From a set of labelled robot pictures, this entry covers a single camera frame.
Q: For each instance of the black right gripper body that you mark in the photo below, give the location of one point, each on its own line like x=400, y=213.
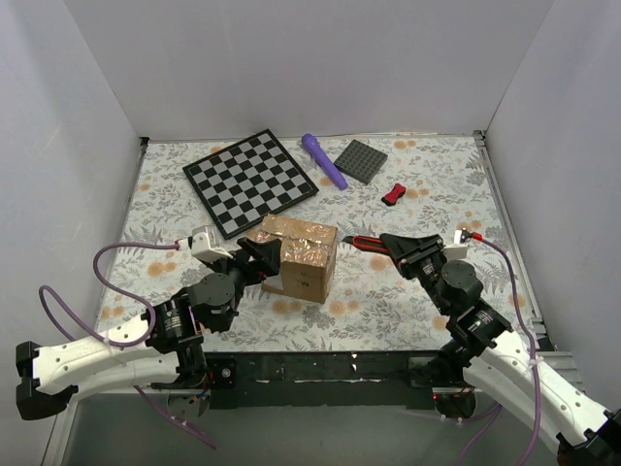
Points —
x=419, y=256

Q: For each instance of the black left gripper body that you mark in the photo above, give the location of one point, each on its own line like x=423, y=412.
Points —
x=253, y=262

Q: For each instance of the red black utility knife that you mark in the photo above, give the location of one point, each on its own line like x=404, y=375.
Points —
x=369, y=244

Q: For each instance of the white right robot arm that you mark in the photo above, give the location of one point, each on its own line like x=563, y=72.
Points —
x=484, y=351

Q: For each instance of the red black knife cap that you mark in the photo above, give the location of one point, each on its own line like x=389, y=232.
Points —
x=394, y=195

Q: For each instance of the black white checkerboard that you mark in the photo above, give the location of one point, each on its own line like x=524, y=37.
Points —
x=242, y=183

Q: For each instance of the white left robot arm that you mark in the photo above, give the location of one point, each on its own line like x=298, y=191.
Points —
x=161, y=347

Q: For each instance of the brown taped cardboard box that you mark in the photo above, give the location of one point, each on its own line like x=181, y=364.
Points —
x=308, y=254

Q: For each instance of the dark grey studded plate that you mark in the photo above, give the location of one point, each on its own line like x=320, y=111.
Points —
x=360, y=161

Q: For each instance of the purple cylindrical handle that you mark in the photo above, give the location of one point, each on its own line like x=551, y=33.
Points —
x=312, y=146

